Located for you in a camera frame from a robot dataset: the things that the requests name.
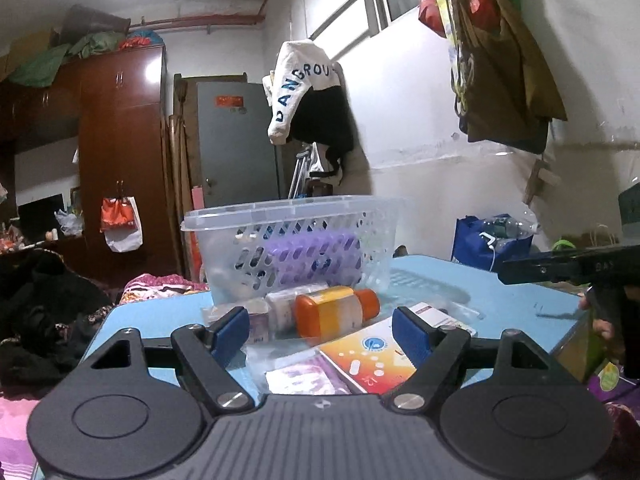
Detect orange pill bottle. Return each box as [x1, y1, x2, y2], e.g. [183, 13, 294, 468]
[294, 286, 381, 339]

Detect small white plastic bag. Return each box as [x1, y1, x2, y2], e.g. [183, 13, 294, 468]
[54, 208, 83, 237]

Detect orange white medicine box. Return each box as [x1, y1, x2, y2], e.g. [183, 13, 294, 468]
[320, 316, 426, 395]

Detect wooden wall bracket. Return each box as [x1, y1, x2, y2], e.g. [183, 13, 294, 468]
[522, 157, 561, 206]

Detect white charging cable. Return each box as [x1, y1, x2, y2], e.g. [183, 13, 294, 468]
[480, 232, 501, 271]

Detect black garment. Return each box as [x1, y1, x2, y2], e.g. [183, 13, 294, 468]
[287, 85, 356, 181]

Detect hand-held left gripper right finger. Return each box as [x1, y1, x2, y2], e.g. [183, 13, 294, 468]
[381, 306, 558, 415]

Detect purple package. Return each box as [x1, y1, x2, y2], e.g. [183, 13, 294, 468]
[587, 360, 640, 411]

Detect black monitor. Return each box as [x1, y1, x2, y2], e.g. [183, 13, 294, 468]
[17, 194, 66, 241]

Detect white printed hoodie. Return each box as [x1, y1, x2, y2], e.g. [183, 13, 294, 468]
[262, 40, 343, 146]

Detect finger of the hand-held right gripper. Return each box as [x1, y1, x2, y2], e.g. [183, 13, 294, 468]
[498, 249, 583, 287]

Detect clear plastic basket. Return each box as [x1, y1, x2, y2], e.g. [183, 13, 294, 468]
[181, 195, 407, 308]

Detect wooden planks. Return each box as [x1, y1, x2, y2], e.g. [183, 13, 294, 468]
[167, 72, 201, 281]

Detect person's right hand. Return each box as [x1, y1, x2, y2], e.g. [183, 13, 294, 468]
[577, 295, 617, 343]

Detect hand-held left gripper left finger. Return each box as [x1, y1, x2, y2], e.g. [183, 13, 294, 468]
[80, 306, 256, 415]

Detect purple bottle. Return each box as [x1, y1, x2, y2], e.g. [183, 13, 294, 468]
[264, 234, 363, 288]

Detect brown wooden wardrobe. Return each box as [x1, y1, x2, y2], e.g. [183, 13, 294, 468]
[0, 45, 183, 281]

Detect pink floral blanket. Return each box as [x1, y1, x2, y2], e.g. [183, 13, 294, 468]
[117, 272, 211, 306]

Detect green cloth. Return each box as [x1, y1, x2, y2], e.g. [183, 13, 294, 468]
[7, 31, 126, 88]

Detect clear plastic bag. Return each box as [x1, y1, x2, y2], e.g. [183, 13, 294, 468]
[245, 337, 326, 396]

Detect metal folding frame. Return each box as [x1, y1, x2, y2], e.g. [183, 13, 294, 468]
[287, 142, 326, 201]

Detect white hanging plastic bag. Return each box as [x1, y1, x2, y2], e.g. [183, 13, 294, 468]
[104, 195, 144, 253]

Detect pile of black clothes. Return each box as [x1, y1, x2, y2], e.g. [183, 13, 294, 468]
[0, 247, 121, 386]

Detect grey metal door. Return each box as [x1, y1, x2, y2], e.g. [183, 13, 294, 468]
[196, 81, 286, 211]

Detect red plastic bag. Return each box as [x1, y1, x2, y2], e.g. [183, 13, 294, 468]
[419, 0, 451, 40]

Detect cardboard box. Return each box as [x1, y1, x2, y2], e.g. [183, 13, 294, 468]
[0, 27, 61, 83]

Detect white pill bottle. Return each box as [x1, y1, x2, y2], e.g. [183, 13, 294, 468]
[265, 284, 328, 333]

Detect small purple white box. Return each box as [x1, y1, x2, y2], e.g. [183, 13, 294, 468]
[247, 310, 271, 346]

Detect blue red bundle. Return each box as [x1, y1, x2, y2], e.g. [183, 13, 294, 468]
[119, 29, 165, 52]

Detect brown hanging bag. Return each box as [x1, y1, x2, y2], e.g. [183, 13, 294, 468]
[452, 0, 568, 156]

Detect pink foil packet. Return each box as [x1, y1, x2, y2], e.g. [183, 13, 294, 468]
[265, 355, 353, 396]

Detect white red medicine box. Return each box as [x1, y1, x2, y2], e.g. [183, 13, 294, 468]
[410, 302, 478, 338]

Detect clear plastic water bottle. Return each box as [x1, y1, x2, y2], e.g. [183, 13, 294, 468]
[482, 215, 541, 238]

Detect pink striped bedsheet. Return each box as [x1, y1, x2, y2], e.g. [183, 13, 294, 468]
[0, 385, 56, 480]

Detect dark basin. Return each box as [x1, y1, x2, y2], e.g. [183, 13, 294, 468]
[59, 4, 132, 46]

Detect blue shopping bag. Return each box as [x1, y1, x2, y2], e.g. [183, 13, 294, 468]
[452, 216, 533, 272]

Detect orange hanging bag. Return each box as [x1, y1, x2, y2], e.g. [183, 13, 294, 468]
[100, 197, 137, 233]

